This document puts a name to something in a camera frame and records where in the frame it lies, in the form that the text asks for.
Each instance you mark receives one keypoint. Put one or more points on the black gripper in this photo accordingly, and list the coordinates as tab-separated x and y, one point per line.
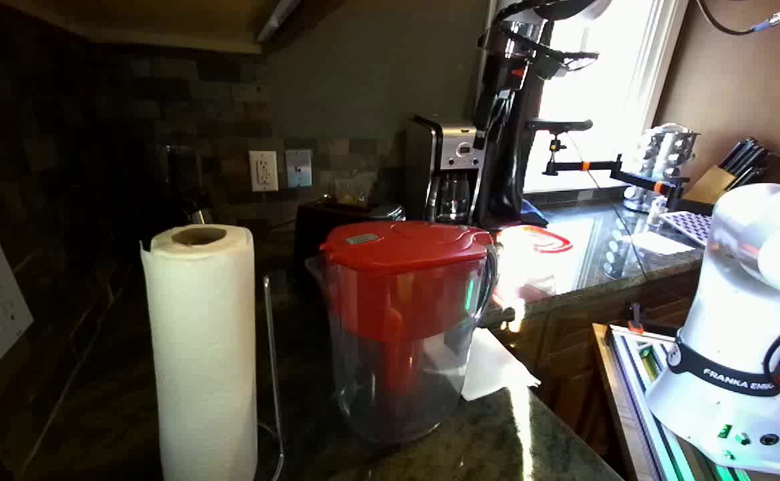
517	53

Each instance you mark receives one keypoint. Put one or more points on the black clamp arm orange joints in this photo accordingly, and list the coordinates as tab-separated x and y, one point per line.
585	168

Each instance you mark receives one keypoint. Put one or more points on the wooden counter cabinet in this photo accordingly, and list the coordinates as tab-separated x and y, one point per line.
585	348

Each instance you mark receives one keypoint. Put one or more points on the bright window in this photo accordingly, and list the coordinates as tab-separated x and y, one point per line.
604	97

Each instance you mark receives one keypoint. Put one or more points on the black and chrome coffee maker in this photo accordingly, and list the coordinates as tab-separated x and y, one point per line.
448	150

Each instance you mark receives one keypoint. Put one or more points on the red-rimmed clear lid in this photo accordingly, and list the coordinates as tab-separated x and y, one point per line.
544	241

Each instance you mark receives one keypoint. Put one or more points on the striped patterned cloth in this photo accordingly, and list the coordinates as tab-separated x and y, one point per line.
689	226

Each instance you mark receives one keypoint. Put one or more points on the white paper sheet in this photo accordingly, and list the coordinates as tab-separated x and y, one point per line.
497	367

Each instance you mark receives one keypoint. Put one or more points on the red-lidded water filter pitcher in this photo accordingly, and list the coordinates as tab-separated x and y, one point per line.
404	357

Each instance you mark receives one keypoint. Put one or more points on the wooden upper cabinet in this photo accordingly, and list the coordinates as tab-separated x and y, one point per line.
159	22

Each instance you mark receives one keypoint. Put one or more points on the metal paper towel holder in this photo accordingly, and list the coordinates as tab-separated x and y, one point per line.
271	357

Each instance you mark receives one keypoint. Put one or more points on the white paper towel roll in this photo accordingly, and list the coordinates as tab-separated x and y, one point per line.
205	357

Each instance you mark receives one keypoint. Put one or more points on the black camera tripod stand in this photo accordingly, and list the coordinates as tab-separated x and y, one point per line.
517	177

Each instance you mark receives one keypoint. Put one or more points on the white light switch plate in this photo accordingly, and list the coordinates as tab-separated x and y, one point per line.
301	168

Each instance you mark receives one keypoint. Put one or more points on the white wall outlet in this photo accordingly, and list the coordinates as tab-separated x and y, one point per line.
263	169

